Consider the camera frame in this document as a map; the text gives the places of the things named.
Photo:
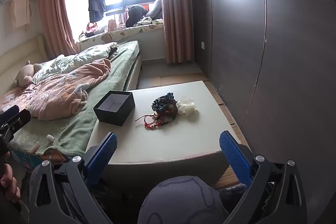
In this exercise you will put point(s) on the beige plush toy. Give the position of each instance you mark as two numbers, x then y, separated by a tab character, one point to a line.
25	74

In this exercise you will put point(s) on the patterned window seat cushion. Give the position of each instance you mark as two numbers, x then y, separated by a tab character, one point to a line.
126	31

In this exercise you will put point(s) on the white low table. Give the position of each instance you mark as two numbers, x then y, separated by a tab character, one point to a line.
170	145

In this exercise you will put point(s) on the cartoon print bed sheet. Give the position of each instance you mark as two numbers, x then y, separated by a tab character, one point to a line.
55	157

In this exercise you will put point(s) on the beige hanging towel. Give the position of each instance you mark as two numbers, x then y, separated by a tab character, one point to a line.
21	3

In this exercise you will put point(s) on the pink curtain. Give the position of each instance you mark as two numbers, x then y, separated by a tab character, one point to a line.
55	16
176	16

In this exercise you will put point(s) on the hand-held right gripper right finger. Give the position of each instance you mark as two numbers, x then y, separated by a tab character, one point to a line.
235	158

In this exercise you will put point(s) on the green bed sheet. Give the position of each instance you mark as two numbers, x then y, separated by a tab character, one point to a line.
115	74

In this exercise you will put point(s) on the cream padded headboard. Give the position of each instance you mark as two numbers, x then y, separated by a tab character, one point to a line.
15	56

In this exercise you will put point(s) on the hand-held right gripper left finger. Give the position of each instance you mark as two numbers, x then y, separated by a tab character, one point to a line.
103	158

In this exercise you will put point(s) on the green floral duvet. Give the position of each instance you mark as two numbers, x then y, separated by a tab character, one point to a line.
78	56

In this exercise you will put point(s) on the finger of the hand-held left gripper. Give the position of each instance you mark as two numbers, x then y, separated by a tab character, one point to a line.
9	111
19	120

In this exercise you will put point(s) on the dark grey wardrobe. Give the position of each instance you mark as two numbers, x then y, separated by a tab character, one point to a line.
236	29

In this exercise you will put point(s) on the person's grey trouser leg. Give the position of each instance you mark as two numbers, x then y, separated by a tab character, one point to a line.
183	203

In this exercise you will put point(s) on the pink fleece blanket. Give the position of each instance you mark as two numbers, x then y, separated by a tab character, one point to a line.
57	92

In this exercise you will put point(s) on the red pink plush toy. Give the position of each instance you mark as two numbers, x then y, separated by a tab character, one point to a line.
92	27

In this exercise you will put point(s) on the person's left hand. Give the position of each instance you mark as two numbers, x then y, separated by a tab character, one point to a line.
10	182

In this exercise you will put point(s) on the black bag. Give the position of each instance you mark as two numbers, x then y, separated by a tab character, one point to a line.
135	15

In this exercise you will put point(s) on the white patterned cloth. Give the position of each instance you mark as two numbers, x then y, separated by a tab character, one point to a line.
145	20

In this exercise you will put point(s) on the white wall socket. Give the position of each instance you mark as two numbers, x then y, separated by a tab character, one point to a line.
203	45

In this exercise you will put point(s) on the white bed base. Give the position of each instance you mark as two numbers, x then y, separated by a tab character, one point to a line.
134	71

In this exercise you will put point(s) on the small white tube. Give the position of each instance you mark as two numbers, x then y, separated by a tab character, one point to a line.
50	138
36	147

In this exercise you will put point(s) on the white jade bangle pouch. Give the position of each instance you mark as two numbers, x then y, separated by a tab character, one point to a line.
187	109

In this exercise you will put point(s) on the black square box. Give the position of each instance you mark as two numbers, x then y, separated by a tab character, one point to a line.
115	115

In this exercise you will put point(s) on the grey pillow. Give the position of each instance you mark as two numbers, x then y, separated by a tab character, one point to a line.
156	8

